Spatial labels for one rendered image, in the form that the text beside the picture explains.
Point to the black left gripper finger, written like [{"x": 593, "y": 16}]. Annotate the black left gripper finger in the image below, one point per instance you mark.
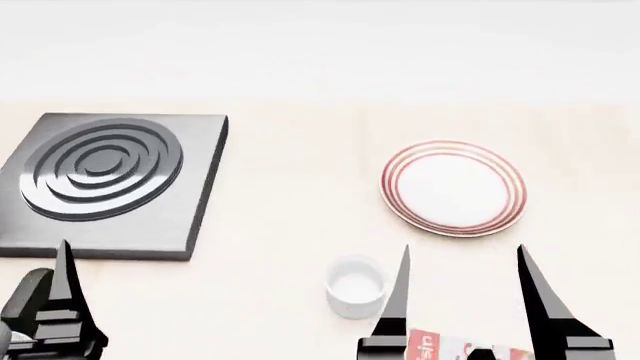
[
  {"x": 67, "y": 300},
  {"x": 27, "y": 300}
]

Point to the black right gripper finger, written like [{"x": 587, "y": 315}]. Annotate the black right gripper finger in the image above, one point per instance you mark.
[
  {"x": 545, "y": 311},
  {"x": 395, "y": 311}
]

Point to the red and white cookies box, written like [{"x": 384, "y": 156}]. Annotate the red and white cookies box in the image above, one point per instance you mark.
[{"x": 425, "y": 343}]

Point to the white plate with red rings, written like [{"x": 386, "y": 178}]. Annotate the white plate with red rings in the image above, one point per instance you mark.
[{"x": 452, "y": 187}]

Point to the grey square stove burner plate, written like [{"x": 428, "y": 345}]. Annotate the grey square stove burner plate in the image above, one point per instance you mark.
[{"x": 200, "y": 150}]

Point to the small white ramekin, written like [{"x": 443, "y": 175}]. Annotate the small white ramekin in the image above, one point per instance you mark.
[{"x": 354, "y": 288}]

